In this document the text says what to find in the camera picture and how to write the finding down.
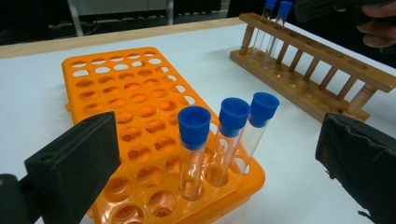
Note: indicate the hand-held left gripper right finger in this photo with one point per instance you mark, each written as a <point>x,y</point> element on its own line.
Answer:
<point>361,165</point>

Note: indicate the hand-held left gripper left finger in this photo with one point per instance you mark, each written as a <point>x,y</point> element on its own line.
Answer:
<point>74,165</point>

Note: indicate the blue capped test tube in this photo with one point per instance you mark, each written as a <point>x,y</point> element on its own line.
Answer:
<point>264,109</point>
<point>233,116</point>
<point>270,4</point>
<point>194,126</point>
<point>285,8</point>

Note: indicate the wooden test tube rack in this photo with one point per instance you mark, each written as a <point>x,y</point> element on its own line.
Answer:
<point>311,49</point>

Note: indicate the orange plastic test tube rack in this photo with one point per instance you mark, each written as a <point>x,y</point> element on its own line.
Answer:
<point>102,81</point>

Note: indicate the white table mat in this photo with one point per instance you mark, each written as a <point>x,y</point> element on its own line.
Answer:
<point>37,87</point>

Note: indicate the grey metal stand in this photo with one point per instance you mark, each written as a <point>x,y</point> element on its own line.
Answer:
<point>124,5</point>

